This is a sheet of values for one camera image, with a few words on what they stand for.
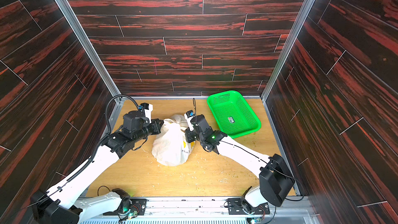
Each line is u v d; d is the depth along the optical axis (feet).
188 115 2.29
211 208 2.47
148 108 2.20
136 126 1.85
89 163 1.49
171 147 2.55
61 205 1.28
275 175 1.36
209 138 1.95
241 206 2.14
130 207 2.36
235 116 3.55
